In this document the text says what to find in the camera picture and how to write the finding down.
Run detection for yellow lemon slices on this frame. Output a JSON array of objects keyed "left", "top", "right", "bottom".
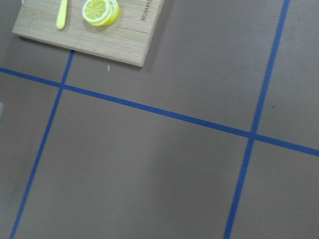
[{"left": 82, "top": 0, "right": 120, "bottom": 26}]

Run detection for wooden cutting board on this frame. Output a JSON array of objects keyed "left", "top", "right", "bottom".
[{"left": 12, "top": 0, "right": 164, "bottom": 67}]

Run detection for yellow plastic knife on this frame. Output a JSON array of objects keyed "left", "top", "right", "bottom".
[{"left": 56, "top": 0, "right": 68, "bottom": 30}]

